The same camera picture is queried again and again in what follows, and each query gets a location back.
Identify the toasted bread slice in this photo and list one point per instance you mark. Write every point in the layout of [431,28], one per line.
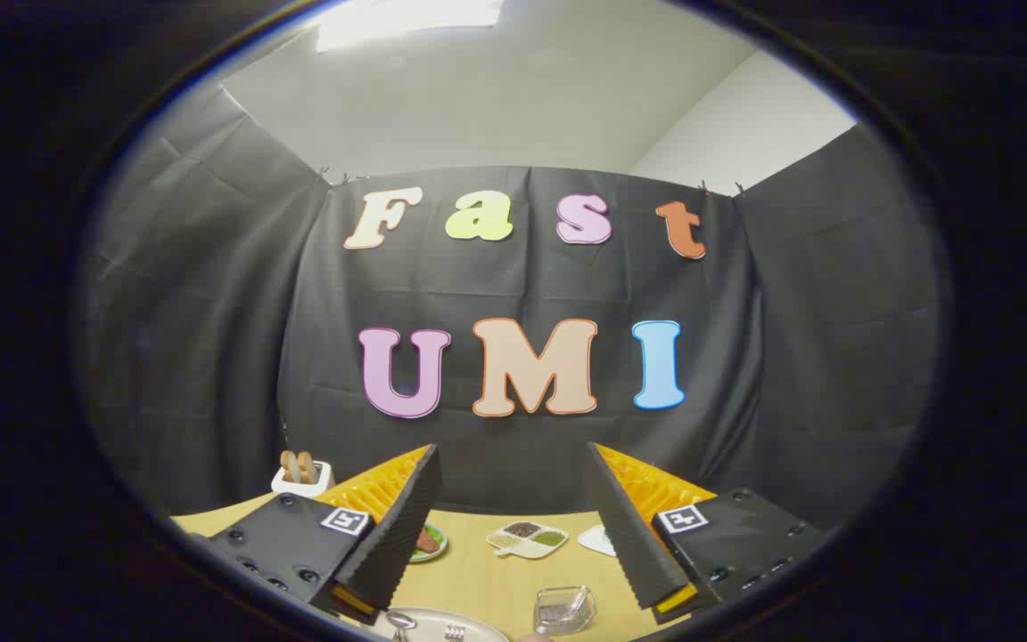
[289,467]
[308,468]

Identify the brown meat piece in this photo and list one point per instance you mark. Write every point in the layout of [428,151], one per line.
[425,540]

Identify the cream white toaster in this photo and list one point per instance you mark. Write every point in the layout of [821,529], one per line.
[304,489]

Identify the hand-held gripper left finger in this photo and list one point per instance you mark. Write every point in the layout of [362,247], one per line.
[406,526]

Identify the divided white grain dish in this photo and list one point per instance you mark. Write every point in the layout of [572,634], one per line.
[527,540]

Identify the pale green food plate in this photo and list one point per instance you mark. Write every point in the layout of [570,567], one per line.
[436,551]

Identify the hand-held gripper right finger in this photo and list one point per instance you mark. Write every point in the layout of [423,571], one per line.
[625,526]

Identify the large white round plate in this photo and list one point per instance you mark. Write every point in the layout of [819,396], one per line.
[429,624]

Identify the white square coaster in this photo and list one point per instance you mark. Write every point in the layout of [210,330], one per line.
[597,540]

